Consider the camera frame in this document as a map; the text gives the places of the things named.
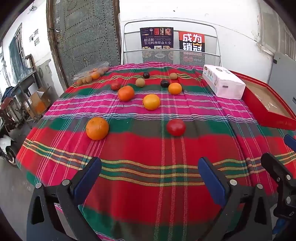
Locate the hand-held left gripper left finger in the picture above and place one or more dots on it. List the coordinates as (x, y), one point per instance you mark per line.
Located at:
(89, 178)

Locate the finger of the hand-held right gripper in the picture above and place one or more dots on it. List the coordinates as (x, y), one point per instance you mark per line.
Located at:
(290, 141)
(275, 166)

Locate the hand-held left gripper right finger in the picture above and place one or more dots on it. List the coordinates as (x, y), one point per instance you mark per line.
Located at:
(212, 183)

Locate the red cardboard box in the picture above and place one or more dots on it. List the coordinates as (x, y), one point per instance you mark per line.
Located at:
(266, 102)

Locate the large orange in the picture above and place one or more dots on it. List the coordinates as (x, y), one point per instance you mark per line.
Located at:
(97, 128)

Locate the plaid tablecloth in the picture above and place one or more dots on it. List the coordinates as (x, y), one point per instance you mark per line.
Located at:
(143, 148)

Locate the red tomato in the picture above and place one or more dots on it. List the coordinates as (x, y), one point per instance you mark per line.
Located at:
(176, 127)

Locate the grey metal panel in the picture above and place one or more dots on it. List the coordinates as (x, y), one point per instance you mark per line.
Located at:
(284, 67)

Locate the parked scooter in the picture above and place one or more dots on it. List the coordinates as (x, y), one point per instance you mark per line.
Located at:
(6, 144)

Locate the white tissue pack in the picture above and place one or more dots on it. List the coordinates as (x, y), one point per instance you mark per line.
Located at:
(223, 81)

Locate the deep orange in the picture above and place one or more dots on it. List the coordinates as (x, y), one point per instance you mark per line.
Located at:
(126, 93)

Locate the open cardboard box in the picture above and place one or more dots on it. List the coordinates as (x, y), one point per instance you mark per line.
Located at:
(38, 100)

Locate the small red fruit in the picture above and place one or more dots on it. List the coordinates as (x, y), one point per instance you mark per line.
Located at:
(115, 85)

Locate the yellowish orange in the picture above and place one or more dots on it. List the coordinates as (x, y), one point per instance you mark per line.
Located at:
(151, 102)

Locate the small orange in container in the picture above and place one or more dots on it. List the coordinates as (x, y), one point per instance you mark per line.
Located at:
(95, 75)

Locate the metal workshop cart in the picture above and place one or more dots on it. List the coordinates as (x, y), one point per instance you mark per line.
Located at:
(24, 92)

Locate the clear plastic container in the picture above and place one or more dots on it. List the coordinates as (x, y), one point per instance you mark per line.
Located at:
(91, 69)

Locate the dark plum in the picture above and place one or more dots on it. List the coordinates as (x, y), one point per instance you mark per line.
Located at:
(146, 75)
(165, 83)

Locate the red and black book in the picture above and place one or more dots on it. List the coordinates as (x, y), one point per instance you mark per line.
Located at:
(191, 47)

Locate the barred window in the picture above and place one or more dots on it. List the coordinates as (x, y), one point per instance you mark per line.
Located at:
(16, 56)

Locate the green studded metal door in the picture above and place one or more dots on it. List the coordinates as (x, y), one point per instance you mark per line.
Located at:
(85, 34)

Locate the black cookbook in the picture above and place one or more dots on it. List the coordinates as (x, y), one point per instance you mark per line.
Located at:
(156, 44)

